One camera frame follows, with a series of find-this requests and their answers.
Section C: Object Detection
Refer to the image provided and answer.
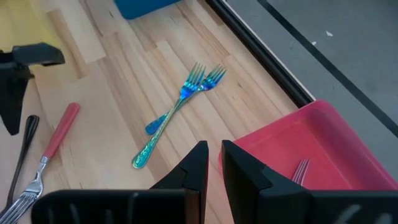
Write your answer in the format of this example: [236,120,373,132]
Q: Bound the iridescent blue fork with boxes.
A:
[131,62,207,170]
[144,63,228,136]

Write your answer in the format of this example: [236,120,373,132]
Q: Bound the blue plastic tray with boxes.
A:
[113,0,183,21]

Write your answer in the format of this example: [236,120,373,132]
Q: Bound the black metal fork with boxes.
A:
[0,114,40,218]

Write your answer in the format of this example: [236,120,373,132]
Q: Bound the yellow plastic tray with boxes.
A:
[0,0,63,54]

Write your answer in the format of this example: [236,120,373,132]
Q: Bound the black metal table frame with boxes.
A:
[203,0,317,109]

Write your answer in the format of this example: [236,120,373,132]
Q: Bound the red plastic tray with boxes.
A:
[217,99,398,192]

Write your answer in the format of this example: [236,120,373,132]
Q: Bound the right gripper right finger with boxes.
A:
[221,139,398,224]

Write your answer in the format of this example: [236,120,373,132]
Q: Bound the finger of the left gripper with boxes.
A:
[0,42,67,136]

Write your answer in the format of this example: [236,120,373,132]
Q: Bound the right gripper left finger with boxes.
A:
[30,140,210,224]

